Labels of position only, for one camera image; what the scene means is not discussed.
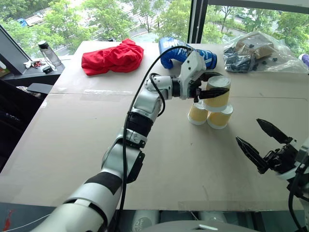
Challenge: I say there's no clear plastic bag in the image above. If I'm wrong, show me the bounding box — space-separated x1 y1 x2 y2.
222 31 309 74

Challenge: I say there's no purple object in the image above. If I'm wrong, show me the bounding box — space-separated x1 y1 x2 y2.
298 53 309 67

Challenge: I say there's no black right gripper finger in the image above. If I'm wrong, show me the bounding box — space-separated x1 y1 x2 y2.
256 118 291 144
236 136 269 174

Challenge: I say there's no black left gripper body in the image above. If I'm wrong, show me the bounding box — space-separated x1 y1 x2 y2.
189 72 208 103

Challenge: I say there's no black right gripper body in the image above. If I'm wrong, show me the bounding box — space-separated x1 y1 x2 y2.
264 138 299 174

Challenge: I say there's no yellow paper cup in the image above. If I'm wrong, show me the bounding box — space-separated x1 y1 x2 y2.
202 76 232 113
207 103 234 130
188 102 209 126

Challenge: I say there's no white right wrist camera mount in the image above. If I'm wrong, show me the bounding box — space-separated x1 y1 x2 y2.
277 137 309 181

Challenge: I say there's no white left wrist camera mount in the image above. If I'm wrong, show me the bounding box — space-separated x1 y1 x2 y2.
179 50 208 100

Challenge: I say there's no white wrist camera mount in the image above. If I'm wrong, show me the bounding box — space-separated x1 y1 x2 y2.
179 50 208 100
277 137 309 181

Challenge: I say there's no black parts pile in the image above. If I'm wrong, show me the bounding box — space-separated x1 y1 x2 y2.
223 47 257 73

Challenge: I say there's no short black left arm cable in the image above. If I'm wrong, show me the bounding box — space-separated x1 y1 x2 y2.
149 72 166 117

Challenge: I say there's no clear water bottle black cap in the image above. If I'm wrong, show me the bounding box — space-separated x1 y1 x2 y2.
37 40 62 67

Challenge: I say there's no grey rounded shape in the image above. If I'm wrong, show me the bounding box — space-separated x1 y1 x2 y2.
132 210 160 232

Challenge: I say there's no dark panel with red mark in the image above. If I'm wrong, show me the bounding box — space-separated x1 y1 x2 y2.
0 202 60 232

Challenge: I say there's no brown cardboard box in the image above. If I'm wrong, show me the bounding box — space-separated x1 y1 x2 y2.
235 36 276 60

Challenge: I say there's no dark window frame post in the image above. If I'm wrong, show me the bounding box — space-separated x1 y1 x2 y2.
187 0 209 44

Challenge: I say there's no black side table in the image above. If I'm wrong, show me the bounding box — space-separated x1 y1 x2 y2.
0 58 66 87

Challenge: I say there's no red crumpled cloth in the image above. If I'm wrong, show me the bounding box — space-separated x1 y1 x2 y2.
81 38 144 76

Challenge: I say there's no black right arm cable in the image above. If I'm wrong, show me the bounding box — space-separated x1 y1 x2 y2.
288 164 308 232

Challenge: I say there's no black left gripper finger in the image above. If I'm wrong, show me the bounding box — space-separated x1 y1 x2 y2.
202 71 224 83
200 88 230 100

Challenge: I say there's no blue boxing glove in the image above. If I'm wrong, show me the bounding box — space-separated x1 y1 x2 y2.
158 37 218 70

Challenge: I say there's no long black left arm cable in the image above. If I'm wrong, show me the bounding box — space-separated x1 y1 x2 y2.
115 45 194 211

